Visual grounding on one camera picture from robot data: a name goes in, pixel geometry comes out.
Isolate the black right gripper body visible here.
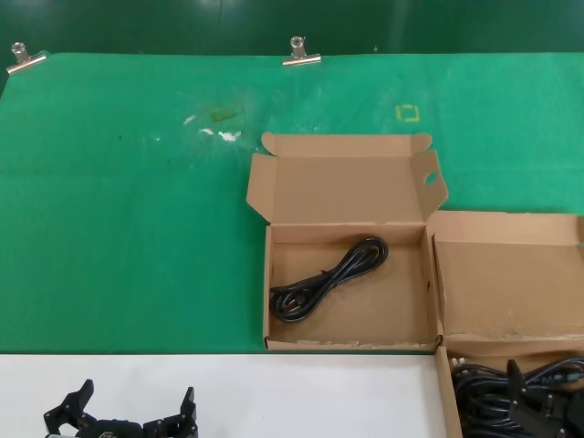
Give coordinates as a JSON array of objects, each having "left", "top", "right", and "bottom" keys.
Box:
[{"left": 519, "top": 418, "right": 584, "bottom": 438}]

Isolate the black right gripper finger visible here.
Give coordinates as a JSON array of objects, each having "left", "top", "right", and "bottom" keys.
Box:
[
  {"left": 506, "top": 359, "right": 534, "bottom": 424},
  {"left": 541, "top": 393, "right": 568, "bottom": 429}
]

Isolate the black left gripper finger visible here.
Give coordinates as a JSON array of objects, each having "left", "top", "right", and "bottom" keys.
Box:
[
  {"left": 43, "top": 378, "right": 96, "bottom": 435},
  {"left": 142, "top": 386, "right": 199, "bottom": 438}
]

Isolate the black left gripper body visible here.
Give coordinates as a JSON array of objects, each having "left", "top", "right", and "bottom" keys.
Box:
[{"left": 74, "top": 417, "right": 146, "bottom": 438}]

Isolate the black power cable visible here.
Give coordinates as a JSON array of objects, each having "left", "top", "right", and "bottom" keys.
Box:
[{"left": 268, "top": 235, "right": 391, "bottom": 324}]

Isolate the open cardboard box torn edge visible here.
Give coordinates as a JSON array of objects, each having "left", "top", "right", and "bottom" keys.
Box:
[{"left": 428, "top": 209, "right": 584, "bottom": 438}]

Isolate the open cardboard box with slot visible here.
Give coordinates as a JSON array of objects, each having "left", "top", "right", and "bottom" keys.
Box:
[{"left": 245, "top": 131, "right": 451, "bottom": 351}]

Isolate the green cloth table mat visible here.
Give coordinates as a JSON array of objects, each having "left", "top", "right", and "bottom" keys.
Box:
[{"left": 0, "top": 51, "right": 584, "bottom": 356}]

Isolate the silver binder clip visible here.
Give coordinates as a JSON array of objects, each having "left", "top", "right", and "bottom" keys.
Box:
[
  {"left": 5, "top": 41, "right": 48, "bottom": 76},
  {"left": 281, "top": 36, "right": 323, "bottom": 68}
]

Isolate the pile of black power cables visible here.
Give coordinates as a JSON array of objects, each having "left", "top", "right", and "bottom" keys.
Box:
[{"left": 450, "top": 357, "right": 584, "bottom": 438}]

